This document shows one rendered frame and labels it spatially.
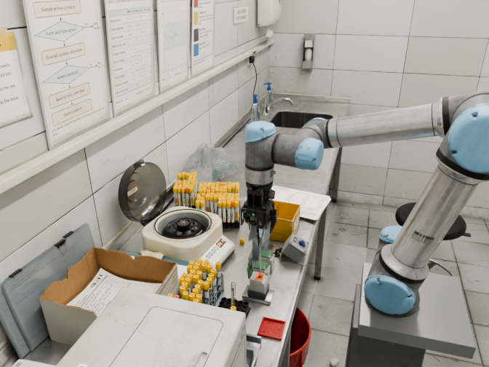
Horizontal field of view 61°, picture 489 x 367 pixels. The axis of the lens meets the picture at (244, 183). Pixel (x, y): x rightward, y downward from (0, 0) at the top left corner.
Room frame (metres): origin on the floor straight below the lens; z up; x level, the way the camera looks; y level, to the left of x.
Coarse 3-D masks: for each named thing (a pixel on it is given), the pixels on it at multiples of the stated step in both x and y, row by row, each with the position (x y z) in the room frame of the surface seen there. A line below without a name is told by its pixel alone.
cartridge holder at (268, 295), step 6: (246, 288) 1.03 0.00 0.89; (246, 294) 1.00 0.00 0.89; (252, 294) 0.99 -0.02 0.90; (258, 294) 0.98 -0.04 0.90; (264, 294) 0.98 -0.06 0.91; (270, 294) 1.00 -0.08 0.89; (252, 300) 0.99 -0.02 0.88; (258, 300) 0.98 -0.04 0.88; (264, 300) 0.97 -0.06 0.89; (270, 300) 0.97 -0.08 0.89
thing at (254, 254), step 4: (260, 232) 1.21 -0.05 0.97; (260, 236) 1.19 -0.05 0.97; (268, 240) 1.25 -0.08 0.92; (264, 244) 1.19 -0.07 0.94; (268, 244) 1.25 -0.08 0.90; (252, 248) 1.25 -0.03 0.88; (256, 248) 1.19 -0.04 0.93; (264, 248) 1.19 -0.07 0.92; (268, 248) 1.25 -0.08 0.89; (272, 248) 1.26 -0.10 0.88; (252, 252) 1.23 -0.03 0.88; (256, 252) 1.19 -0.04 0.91; (252, 256) 1.20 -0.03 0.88; (256, 256) 1.19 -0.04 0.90; (252, 260) 1.19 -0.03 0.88; (256, 260) 1.19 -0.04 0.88
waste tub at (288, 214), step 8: (272, 200) 1.45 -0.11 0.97; (280, 208) 1.44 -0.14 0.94; (288, 208) 1.43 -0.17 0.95; (296, 208) 1.42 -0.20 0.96; (280, 216) 1.44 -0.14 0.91; (288, 216) 1.43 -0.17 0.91; (296, 216) 1.35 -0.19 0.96; (280, 224) 1.31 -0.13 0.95; (288, 224) 1.30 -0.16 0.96; (296, 224) 1.36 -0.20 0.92; (272, 232) 1.32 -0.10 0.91; (280, 232) 1.31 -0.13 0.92; (288, 232) 1.30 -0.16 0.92; (296, 232) 1.37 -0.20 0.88; (280, 240) 1.31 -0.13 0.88
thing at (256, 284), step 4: (256, 272) 1.03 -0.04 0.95; (252, 276) 1.01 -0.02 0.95; (256, 276) 1.01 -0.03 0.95; (264, 276) 1.01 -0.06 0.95; (252, 280) 0.99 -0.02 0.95; (256, 280) 0.99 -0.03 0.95; (260, 280) 0.99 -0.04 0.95; (264, 280) 1.00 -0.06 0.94; (252, 284) 0.99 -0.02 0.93; (256, 284) 0.99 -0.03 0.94; (260, 284) 0.98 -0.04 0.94; (264, 284) 0.98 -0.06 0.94; (252, 288) 0.99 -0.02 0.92; (256, 288) 0.99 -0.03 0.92; (260, 288) 0.98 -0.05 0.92; (264, 288) 0.98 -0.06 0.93; (264, 292) 0.98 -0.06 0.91
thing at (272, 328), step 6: (264, 318) 0.91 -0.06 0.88; (270, 318) 0.90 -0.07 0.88; (264, 324) 0.89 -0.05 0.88; (270, 324) 0.89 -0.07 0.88; (276, 324) 0.89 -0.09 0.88; (282, 324) 0.89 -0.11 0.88; (258, 330) 0.86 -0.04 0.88; (264, 330) 0.87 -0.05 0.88; (270, 330) 0.87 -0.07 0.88; (276, 330) 0.87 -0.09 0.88; (282, 330) 0.86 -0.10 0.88; (264, 336) 0.84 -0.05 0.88; (270, 336) 0.84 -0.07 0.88; (276, 336) 0.84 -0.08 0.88
